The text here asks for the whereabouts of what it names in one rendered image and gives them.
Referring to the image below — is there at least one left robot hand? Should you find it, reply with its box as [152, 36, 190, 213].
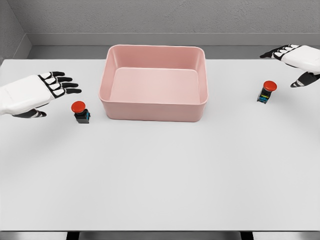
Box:
[0, 71, 83, 119]

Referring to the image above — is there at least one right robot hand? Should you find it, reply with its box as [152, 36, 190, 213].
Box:
[259, 44, 320, 88]

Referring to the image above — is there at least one pink rectangular basket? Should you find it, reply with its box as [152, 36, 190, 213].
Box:
[98, 44, 210, 123]

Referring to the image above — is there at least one red-capped black industrial switch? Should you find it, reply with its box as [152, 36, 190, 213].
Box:
[256, 80, 278, 104]
[70, 100, 92, 125]

